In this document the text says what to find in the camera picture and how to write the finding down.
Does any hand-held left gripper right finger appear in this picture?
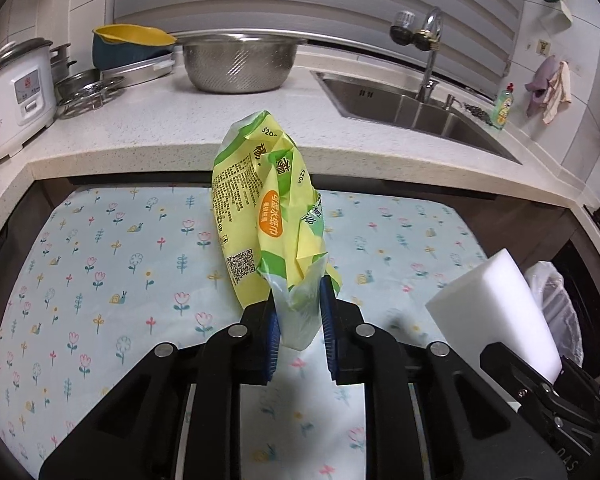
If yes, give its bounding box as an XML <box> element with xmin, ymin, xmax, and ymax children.
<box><xmin>319</xmin><ymin>275</ymin><xmax>569</xmax><ymax>480</ymax></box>

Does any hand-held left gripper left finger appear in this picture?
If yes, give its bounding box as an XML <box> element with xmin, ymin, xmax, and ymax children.
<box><xmin>39</xmin><ymin>294</ymin><xmax>284</xmax><ymax>480</ymax></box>

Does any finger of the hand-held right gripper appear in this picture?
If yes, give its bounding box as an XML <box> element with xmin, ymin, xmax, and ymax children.
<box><xmin>480</xmin><ymin>342</ymin><xmax>600</xmax><ymax>455</ymax></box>
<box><xmin>559</xmin><ymin>354</ymin><xmax>600</xmax><ymax>408</ymax></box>

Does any white foam block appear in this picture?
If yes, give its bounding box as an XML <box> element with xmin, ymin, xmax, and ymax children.
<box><xmin>425</xmin><ymin>248</ymin><xmax>564</xmax><ymax>382</ymax></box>

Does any trash bin with plastic liner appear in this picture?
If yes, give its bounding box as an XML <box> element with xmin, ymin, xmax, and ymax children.
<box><xmin>524</xmin><ymin>261</ymin><xmax>584</xmax><ymax>367</ymax></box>

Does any black built-in oven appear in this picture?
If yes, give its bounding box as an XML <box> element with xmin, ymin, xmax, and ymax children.
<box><xmin>550</xmin><ymin>239</ymin><xmax>600</xmax><ymax>377</ymax></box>

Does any floral tablecloth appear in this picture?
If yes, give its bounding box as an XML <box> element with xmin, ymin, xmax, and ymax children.
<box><xmin>0</xmin><ymin>185</ymin><xmax>492</xmax><ymax>480</ymax></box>

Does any stainless steel sink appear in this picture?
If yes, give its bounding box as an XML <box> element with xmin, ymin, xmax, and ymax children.
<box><xmin>311</xmin><ymin>71</ymin><xmax>524</xmax><ymax>165</ymax></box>

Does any dark scouring pad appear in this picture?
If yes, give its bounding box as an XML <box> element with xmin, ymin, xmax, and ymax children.
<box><xmin>462</xmin><ymin>102</ymin><xmax>494</xmax><ymax>126</ymax></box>

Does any green dish soap bottle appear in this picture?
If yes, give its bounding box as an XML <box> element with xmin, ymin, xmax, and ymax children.
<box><xmin>491</xmin><ymin>82</ymin><xmax>515</xmax><ymax>131</ymax></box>

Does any beige hanging cloth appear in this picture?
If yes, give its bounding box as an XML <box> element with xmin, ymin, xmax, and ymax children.
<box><xmin>542</xmin><ymin>61</ymin><xmax>573</xmax><ymax>125</ymax></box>

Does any stainless steel colander bowl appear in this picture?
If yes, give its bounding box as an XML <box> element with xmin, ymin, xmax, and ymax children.
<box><xmin>182</xmin><ymin>32</ymin><xmax>309</xmax><ymax>94</ymax></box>

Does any purple hanging cloth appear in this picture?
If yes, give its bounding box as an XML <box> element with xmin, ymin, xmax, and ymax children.
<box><xmin>524</xmin><ymin>56</ymin><xmax>559</xmax><ymax>117</ymax></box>

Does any chrome kitchen faucet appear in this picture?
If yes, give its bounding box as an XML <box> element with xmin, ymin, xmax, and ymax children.
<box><xmin>390</xmin><ymin>7</ymin><xmax>445</xmax><ymax>104</ymax></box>

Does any steel steamer rack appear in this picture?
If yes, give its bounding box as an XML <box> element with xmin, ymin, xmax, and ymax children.
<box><xmin>56</xmin><ymin>85</ymin><xmax>126</xmax><ymax>120</ymax></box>

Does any metal baking tray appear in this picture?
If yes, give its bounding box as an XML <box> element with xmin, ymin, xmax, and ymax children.
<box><xmin>102</xmin><ymin>53</ymin><xmax>176</xmax><ymax>87</ymax></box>

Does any small steel bowl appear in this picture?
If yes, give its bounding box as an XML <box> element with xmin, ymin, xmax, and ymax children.
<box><xmin>55</xmin><ymin>70</ymin><xmax>126</xmax><ymax>103</ymax></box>

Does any yellow and blue basin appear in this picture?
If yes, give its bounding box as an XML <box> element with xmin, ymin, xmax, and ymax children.
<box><xmin>91</xmin><ymin>24</ymin><xmax>177</xmax><ymax>71</ymax></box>

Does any steel pot with lid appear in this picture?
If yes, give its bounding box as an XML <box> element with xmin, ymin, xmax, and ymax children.
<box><xmin>50</xmin><ymin>42</ymin><xmax>79</xmax><ymax>84</ymax></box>

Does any white rice cooker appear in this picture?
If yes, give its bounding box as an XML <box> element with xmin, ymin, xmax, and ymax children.
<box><xmin>0</xmin><ymin>37</ymin><xmax>57</xmax><ymax>164</ymax></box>

